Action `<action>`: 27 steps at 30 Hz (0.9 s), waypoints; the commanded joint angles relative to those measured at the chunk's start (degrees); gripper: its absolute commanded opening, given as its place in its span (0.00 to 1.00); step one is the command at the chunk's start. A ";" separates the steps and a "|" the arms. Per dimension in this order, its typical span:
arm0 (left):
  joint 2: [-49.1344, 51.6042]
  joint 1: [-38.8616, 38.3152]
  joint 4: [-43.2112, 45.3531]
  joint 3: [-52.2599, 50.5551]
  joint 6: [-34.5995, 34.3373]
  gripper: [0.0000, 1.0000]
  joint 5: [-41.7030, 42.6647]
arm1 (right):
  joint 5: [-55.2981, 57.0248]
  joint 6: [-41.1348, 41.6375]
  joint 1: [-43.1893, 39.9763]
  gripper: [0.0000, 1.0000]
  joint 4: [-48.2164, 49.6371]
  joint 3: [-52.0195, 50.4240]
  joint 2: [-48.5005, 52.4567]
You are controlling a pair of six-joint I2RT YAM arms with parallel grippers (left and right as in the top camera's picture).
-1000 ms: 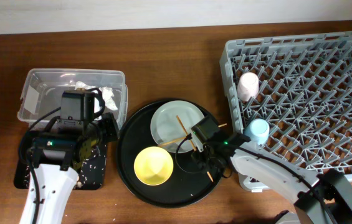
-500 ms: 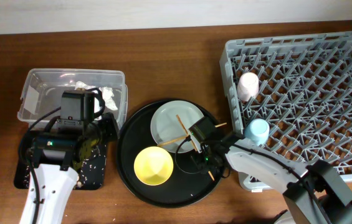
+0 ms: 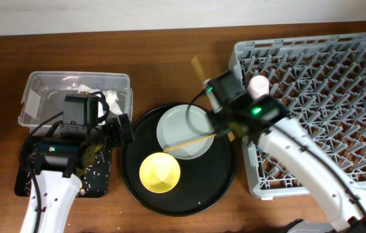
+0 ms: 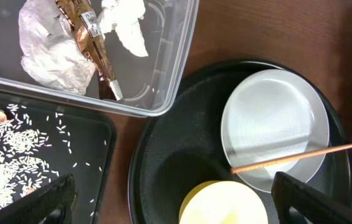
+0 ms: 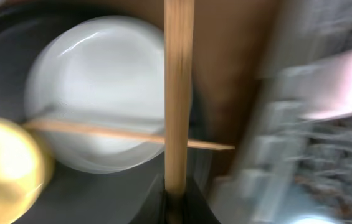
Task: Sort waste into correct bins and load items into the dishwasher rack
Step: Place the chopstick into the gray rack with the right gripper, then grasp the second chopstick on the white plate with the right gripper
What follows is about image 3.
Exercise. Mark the grey round plate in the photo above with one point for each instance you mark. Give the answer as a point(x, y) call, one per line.
point(173, 129)

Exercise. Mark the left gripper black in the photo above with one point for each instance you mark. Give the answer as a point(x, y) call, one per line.
point(113, 123)

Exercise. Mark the white paper napkin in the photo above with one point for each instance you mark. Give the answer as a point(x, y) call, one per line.
point(112, 98)

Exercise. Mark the food scraps and rice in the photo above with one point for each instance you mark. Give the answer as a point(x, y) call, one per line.
point(94, 184)

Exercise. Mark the clear plastic waste bin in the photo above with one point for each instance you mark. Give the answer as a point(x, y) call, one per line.
point(45, 92)

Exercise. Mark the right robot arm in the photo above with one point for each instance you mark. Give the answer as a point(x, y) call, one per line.
point(251, 113)

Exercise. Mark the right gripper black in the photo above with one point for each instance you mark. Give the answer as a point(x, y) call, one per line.
point(216, 129)

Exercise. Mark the pink plastic cup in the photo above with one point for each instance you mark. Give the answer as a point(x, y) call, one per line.
point(258, 86)

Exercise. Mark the wooden chopstick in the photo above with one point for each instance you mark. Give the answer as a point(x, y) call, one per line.
point(198, 69)
point(189, 143)

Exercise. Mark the yellow bowl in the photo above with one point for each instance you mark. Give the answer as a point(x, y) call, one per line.
point(159, 172)

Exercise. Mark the black rectangular tray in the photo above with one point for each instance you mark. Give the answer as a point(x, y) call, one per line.
point(27, 148)

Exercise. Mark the grey plastic dishwasher rack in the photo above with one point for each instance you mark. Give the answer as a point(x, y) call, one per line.
point(322, 82)

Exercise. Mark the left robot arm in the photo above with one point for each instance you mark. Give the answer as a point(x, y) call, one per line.
point(57, 161)

